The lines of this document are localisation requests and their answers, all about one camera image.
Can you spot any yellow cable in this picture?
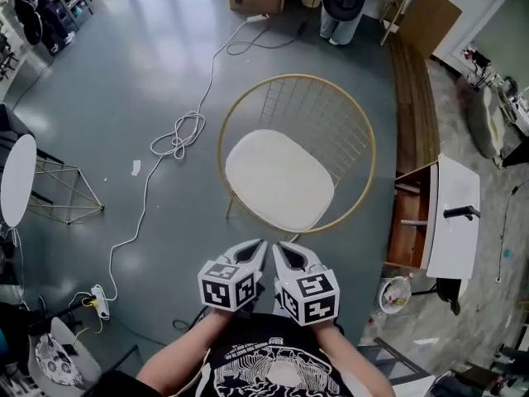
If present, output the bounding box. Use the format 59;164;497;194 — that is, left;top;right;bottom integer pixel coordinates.
73;297;105;347

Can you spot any white power strip yellow plug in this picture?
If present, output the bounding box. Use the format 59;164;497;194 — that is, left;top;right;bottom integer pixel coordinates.
90;284;112;321

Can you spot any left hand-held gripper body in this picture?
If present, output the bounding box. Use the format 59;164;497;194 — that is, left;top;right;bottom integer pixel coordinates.
198;244;268;313

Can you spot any person's black printed shirt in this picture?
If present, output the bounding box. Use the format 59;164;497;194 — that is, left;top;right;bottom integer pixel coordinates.
167;312;375;397

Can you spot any brown flat board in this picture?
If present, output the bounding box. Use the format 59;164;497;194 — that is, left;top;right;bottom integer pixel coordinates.
398;0;463;60

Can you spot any white waste bin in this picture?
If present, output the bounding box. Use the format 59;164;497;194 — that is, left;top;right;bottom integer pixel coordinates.
377;275;413;315

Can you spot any person's left forearm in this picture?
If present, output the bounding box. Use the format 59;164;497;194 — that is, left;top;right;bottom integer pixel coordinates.
136;309;233;388

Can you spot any black white patterned cloth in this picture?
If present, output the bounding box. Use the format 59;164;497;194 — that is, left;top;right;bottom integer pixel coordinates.
34;332;84;389

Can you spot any round white gold-frame side table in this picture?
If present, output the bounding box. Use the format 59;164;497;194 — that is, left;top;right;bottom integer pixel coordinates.
0;133;105;228

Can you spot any thin black cable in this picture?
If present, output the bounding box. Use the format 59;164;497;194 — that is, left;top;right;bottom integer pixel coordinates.
494;184;521;284

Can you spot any black floor cable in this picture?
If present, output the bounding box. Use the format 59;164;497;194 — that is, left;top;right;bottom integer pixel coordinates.
226;17;310;56

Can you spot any gold wire chair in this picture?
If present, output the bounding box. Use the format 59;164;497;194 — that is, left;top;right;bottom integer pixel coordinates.
217;74;378;240

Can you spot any person's right forearm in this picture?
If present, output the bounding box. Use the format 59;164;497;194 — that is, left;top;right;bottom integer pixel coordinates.
316;319;397;397

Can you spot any grey shell chair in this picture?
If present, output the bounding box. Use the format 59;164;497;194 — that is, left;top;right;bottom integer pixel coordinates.
27;316;103;397

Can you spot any black handle tool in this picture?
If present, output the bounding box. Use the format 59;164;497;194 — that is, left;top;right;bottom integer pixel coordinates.
442;205;482;222

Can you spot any dark wooden plank panel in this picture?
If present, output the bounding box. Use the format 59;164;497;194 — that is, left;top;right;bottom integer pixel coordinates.
389;35;441;174

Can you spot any white wooden stand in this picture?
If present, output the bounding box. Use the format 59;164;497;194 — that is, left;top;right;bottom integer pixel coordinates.
379;0;419;48

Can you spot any long white extension cable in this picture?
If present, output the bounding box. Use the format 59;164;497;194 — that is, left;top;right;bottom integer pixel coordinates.
108;16;254;304

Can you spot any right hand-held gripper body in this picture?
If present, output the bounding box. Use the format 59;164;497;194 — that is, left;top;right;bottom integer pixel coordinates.
273;258;341;328

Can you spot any white seat cushion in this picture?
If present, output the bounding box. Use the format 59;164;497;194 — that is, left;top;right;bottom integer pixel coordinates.
225;128;335;232

